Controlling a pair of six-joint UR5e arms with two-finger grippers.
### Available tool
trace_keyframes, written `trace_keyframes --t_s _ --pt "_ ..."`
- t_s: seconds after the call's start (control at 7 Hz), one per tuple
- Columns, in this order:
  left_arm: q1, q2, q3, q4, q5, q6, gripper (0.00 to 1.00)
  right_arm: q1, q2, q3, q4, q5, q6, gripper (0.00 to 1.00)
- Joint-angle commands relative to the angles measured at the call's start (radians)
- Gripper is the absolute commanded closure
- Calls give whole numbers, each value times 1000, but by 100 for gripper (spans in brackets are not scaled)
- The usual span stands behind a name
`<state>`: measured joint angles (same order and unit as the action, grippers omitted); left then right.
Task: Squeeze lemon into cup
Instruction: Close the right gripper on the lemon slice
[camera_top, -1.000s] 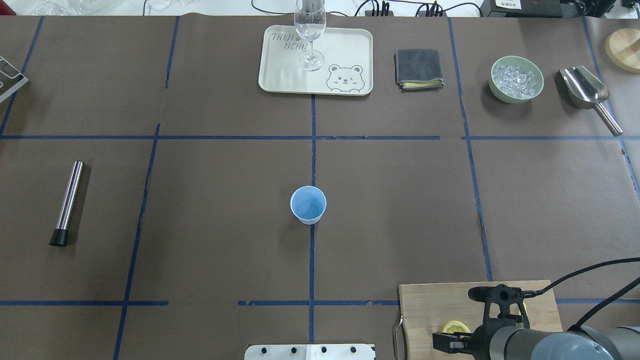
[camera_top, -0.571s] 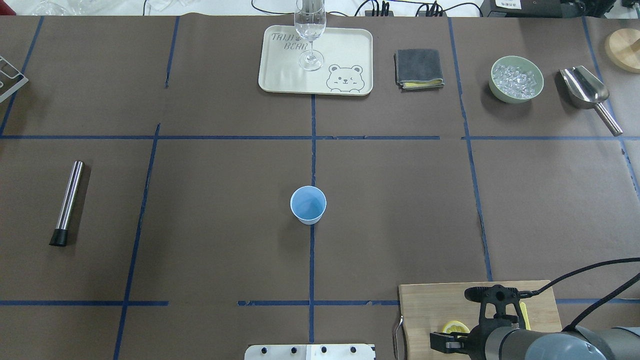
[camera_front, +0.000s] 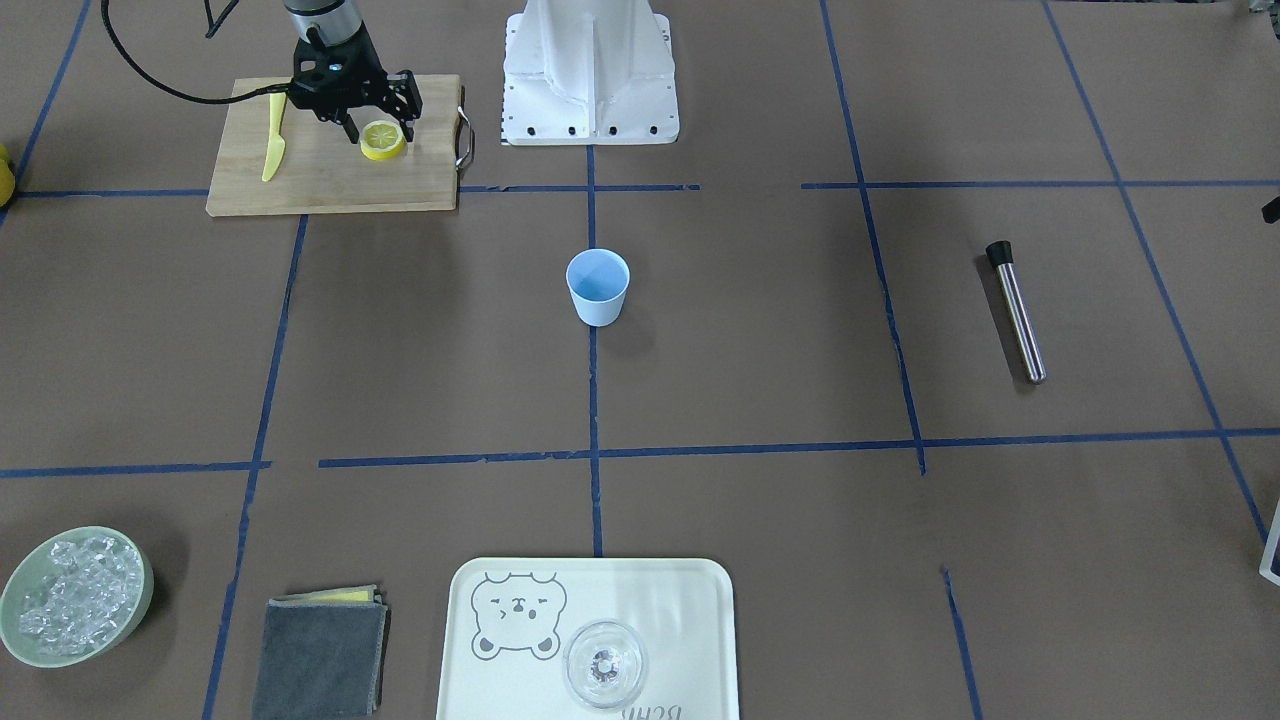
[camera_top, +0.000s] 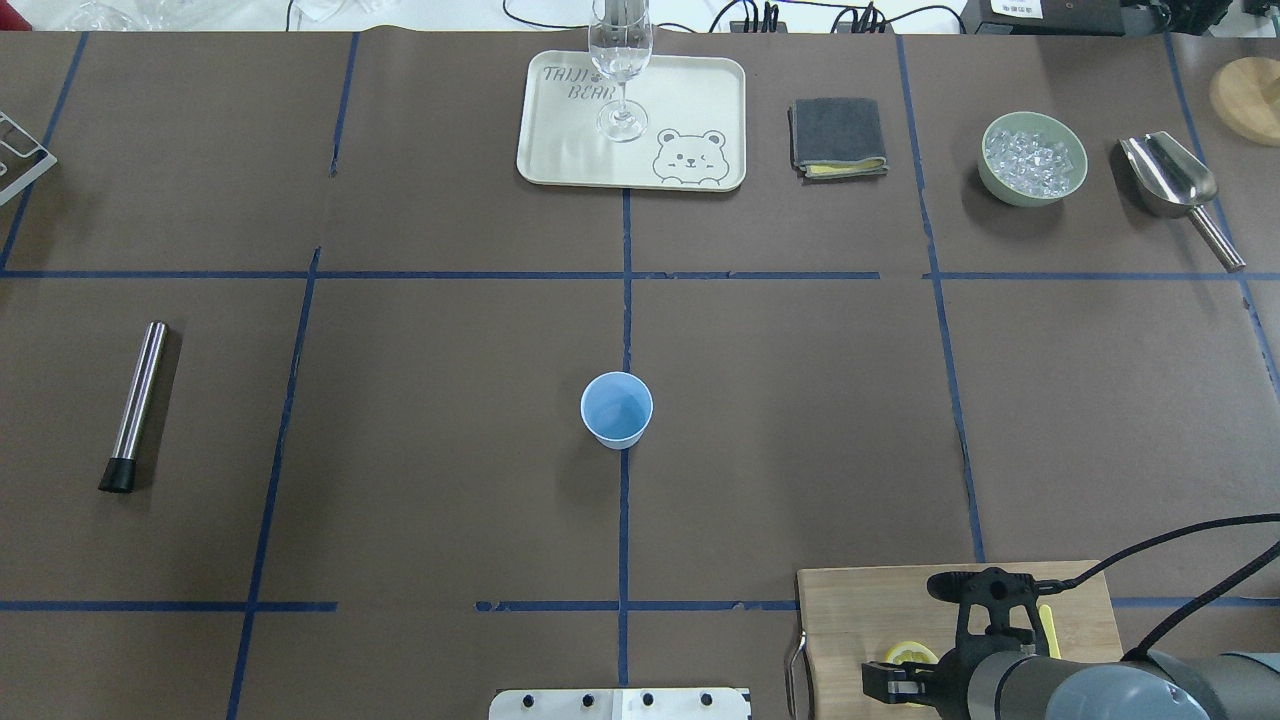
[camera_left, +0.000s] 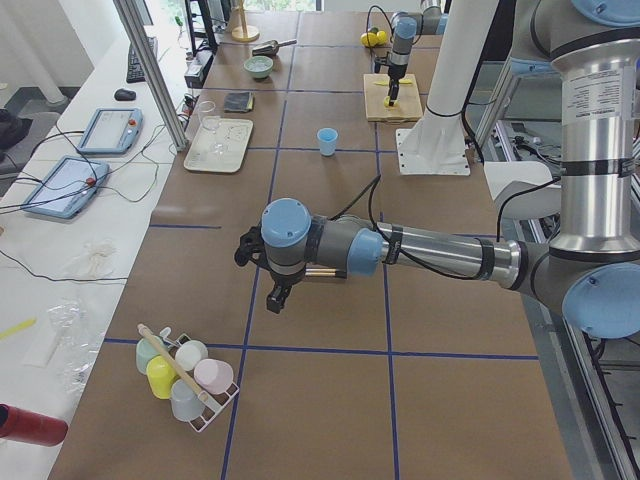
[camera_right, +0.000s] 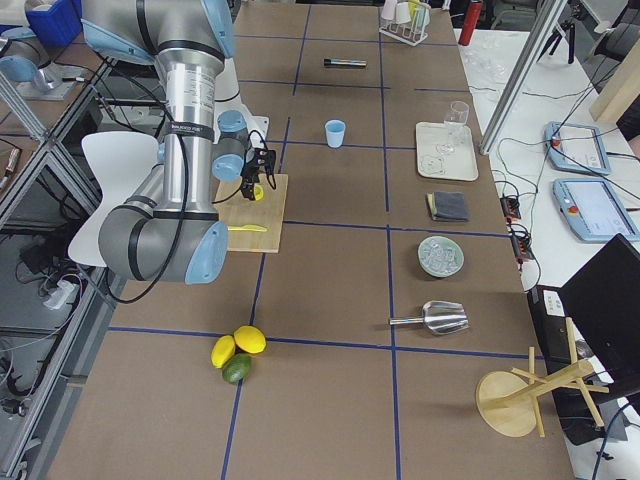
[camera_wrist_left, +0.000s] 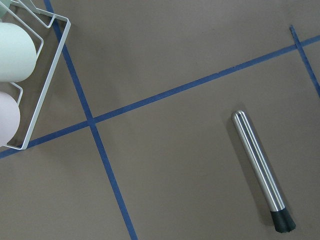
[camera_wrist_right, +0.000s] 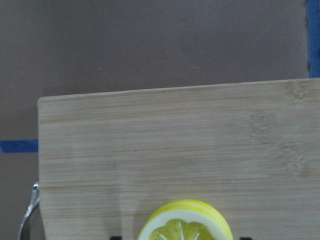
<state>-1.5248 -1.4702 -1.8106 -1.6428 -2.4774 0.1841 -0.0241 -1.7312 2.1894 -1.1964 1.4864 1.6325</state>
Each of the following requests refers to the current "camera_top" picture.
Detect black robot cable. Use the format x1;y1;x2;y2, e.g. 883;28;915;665
1030;514;1280;664

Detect steel ice scoop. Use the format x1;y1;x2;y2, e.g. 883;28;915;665
1117;131;1247;273

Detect yellow lemon slice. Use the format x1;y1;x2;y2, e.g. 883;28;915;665
881;641;940;665

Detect clear wine glass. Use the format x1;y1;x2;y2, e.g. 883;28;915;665
588;1;654;143

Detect cream bear tray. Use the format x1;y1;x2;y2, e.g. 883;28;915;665
516;50;749;193

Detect green bowl of ice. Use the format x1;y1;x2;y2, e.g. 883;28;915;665
977;111;1089;208

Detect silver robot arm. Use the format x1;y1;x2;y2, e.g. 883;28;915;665
861;651;1279;719

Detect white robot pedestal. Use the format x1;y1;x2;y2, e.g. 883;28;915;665
488;687;753;719

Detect bamboo cutting board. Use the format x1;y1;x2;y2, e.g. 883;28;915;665
787;561;1123;719

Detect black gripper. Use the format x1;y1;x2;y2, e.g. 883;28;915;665
861;652;1001;714

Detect wooden cup tree stand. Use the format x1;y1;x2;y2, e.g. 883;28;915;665
1210;56;1279;147

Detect yellow plastic knife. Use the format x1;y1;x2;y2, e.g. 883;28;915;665
1037;603;1062;659

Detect light blue plastic cup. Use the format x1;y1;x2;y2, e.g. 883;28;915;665
579;372;654;451

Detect steel muddler black tip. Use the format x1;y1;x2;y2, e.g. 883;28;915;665
99;322;168;495

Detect grey folded cloth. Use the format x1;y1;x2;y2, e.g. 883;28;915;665
788;97;890;181

